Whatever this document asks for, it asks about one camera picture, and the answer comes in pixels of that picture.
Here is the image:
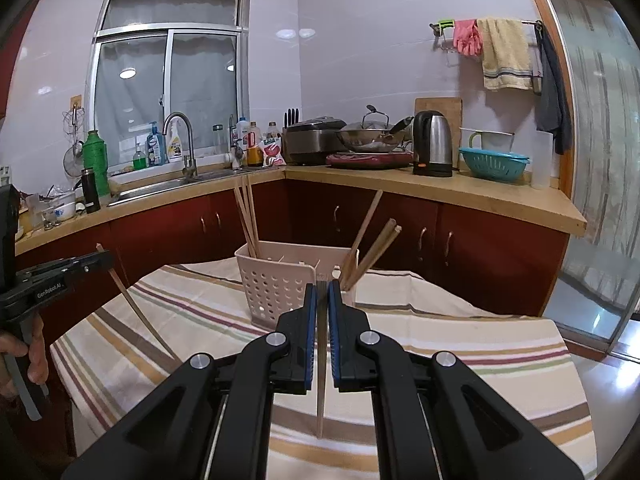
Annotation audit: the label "blue dish soap bottle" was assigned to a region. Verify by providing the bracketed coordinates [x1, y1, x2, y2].
[146, 121, 164, 167]

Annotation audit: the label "dark grey cloth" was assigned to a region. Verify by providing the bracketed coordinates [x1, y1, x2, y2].
[536, 22, 574, 156]

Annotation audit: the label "clear glass cup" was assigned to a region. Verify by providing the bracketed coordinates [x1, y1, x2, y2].
[25, 195, 51, 231]

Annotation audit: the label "black bottle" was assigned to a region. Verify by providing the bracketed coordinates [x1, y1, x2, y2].
[81, 168, 101, 215]

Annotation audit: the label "teal plastic colander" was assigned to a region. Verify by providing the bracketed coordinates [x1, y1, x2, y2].
[458, 147, 530, 181]

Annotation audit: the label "amber oil bottle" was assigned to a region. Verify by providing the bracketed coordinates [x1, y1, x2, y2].
[247, 121, 264, 168]

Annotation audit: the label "pink packet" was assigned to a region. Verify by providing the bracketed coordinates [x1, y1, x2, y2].
[262, 137, 287, 167]

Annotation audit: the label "steel faucet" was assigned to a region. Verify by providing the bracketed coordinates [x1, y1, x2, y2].
[163, 112, 198, 179]

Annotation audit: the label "person's left hand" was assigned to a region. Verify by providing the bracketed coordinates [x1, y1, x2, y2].
[0, 330, 49, 398]

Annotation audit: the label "wire kitchen utensil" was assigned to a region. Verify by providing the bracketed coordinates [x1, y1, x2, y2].
[62, 106, 86, 137]

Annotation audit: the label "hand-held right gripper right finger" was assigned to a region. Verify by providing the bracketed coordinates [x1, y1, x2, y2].
[326, 281, 587, 480]

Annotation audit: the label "glass wok lid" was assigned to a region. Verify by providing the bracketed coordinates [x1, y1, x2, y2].
[360, 105, 391, 132]

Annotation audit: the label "pink perforated plastic basket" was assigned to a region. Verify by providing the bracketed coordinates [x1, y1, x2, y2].
[235, 241, 359, 334]

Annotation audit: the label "striped tablecloth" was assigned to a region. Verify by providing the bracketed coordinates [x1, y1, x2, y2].
[50, 260, 598, 480]

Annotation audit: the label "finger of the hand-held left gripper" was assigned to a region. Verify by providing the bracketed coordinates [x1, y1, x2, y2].
[15, 261, 115, 283]
[60, 251, 116, 272]

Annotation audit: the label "white spray bottle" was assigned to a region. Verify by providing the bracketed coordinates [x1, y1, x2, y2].
[166, 120, 184, 163]

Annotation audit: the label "wooden chopstick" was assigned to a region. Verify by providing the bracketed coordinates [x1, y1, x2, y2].
[349, 226, 402, 289]
[245, 174, 261, 257]
[341, 218, 396, 287]
[96, 243, 177, 362]
[316, 280, 329, 437]
[240, 179, 259, 259]
[233, 186, 257, 260]
[349, 189, 384, 262]

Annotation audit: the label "aluminium frame window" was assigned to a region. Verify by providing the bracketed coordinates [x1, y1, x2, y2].
[85, 0, 251, 176]

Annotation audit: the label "grey rice cooker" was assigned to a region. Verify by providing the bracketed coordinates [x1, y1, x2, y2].
[282, 119, 348, 166]

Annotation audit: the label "translucent plastic container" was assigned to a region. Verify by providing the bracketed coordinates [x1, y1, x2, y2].
[531, 131, 555, 190]

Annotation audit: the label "white enamel pot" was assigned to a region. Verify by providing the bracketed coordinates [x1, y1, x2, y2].
[459, 127, 515, 154]

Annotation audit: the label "steel electric kettle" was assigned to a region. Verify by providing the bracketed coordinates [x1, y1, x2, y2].
[412, 110, 454, 178]

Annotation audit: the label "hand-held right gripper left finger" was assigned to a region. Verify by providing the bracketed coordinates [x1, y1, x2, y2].
[60, 282, 318, 480]

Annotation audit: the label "red induction cooker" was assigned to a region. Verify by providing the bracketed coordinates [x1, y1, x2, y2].
[326, 151, 416, 169]

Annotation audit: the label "steel wok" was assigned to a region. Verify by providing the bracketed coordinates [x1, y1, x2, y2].
[336, 117, 414, 154]

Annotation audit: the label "striped curtain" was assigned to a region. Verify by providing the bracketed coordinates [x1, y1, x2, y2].
[570, 35, 640, 286]

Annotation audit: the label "wooden cutting board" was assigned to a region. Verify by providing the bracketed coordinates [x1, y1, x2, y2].
[414, 97, 464, 166]

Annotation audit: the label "beige towel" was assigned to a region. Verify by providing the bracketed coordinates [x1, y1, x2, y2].
[476, 17, 534, 92]

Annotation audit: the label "sliding glass door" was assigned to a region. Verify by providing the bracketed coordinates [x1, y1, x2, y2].
[520, 0, 640, 361]

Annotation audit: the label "pink rubber gloves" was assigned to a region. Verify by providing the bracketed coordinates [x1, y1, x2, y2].
[452, 19, 484, 57]

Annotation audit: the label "steel sink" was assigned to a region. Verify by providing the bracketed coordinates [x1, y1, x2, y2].
[107, 170, 236, 206]

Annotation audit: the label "metal mesh skimmer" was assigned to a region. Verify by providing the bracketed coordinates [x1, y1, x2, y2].
[62, 149, 84, 179]

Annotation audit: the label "metal towel rack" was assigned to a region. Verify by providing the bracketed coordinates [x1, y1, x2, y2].
[430, 19, 544, 94]

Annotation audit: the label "green thermos flask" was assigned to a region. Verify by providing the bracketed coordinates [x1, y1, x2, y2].
[82, 130, 110, 198]

